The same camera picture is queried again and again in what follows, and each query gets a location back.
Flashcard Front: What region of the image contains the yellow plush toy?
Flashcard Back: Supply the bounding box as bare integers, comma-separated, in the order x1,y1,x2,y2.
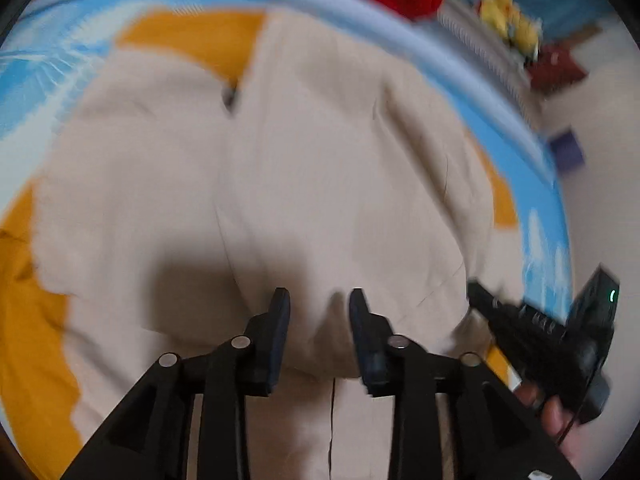
475,0,544,57

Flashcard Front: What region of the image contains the beige and yellow jacket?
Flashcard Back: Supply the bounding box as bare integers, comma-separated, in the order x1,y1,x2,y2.
0,7,527,480

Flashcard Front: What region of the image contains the blue printed bed sheet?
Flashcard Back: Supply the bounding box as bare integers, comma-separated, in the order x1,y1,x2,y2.
0,0,574,313

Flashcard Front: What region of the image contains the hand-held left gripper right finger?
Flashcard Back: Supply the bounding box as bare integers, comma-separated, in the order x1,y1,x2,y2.
348,287,582,480

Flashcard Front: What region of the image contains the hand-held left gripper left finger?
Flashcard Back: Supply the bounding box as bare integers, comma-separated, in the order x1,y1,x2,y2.
60,287,292,480

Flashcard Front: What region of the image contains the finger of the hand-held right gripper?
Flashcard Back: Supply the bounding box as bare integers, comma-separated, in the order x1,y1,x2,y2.
467,280,539,357

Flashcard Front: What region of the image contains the person's right hand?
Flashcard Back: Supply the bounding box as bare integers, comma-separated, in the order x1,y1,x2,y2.
514,381,587,466

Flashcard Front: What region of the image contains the purple box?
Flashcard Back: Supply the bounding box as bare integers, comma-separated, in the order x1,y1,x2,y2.
547,129,587,174

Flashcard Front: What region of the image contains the dark red bag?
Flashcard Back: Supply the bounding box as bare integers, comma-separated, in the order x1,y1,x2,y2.
529,44,589,95

